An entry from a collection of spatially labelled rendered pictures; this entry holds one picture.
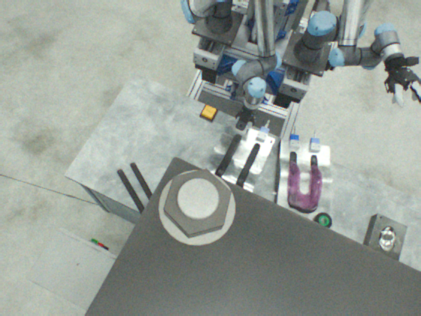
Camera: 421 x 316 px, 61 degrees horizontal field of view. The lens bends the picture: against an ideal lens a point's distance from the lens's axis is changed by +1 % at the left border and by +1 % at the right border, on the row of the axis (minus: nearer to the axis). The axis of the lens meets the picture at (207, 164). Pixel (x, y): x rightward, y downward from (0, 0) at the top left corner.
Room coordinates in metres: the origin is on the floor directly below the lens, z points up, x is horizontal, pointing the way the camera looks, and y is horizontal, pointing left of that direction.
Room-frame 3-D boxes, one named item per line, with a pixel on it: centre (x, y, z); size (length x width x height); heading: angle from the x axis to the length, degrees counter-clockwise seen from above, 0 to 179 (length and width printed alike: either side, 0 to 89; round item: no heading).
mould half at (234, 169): (0.63, -0.13, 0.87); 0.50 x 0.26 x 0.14; 164
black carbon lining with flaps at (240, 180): (0.65, -0.14, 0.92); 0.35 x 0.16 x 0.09; 164
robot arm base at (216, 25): (1.39, 0.07, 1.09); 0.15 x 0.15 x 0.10
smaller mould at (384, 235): (0.43, -0.90, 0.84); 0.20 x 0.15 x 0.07; 164
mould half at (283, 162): (0.62, -0.49, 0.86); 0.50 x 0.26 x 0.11; 1
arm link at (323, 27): (1.29, -0.42, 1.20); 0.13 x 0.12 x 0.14; 105
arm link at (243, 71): (0.98, -0.10, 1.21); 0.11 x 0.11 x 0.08; 38
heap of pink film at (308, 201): (0.62, -0.49, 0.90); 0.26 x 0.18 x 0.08; 1
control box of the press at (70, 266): (0.02, 0.27, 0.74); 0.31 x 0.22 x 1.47; 74
